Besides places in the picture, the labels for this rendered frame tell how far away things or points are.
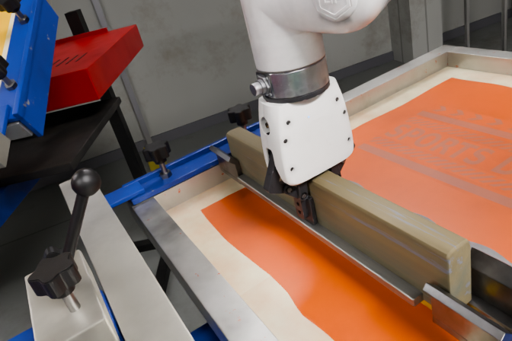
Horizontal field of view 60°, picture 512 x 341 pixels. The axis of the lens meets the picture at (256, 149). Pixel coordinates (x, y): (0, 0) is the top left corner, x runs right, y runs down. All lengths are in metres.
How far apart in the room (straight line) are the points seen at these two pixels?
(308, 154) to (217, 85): 3.06
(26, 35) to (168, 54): 2.53
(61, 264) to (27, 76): 0.49
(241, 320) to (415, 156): 0.40
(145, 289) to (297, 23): 0.30
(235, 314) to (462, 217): 0.31
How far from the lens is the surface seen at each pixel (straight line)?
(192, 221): 0.70
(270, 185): 0.50
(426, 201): 0.64
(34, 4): 0.97
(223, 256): 0.61
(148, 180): 0.76
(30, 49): 0.89
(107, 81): 1.38
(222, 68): 3.51
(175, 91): 3.47
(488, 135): 0.79
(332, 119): 0.50
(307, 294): 0.53
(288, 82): 0.45
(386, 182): 0.69
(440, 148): 0.76
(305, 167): 0.49
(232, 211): 0.69
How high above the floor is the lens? 1.33
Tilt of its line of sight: 26 degrees down
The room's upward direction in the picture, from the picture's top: 15 degrees counter-clockwise
